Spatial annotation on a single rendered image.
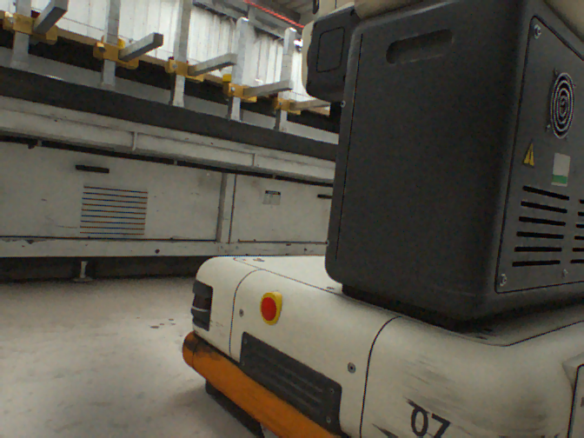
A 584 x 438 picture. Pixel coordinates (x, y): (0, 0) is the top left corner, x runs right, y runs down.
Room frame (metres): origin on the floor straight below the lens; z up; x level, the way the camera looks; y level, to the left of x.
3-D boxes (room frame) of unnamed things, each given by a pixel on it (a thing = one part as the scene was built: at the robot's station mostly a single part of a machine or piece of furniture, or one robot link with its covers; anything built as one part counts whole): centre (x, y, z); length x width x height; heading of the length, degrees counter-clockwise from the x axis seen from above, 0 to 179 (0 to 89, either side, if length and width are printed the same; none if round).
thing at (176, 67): (1.63, 0.46, 0.84); 0.14 x 0.06 x 0.05; 131
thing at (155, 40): (1.41, 0.58, 0.82); 0.43 x 0.03 x 0.04; 41
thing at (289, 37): (1.94, 0.10, 0.92); 0.04 x 0.04 x 0.48; 41
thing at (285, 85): (1.74, 0.20, 0.82); 0.43 x 0.03 x 0.04; 41
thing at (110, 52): (1.47, 0.65, 0.82); 0.14 x 0.06 x 0.05; 131
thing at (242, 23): (1.78, 0.29, 0.87); 0.04 x 0.04 x 0.48; 41
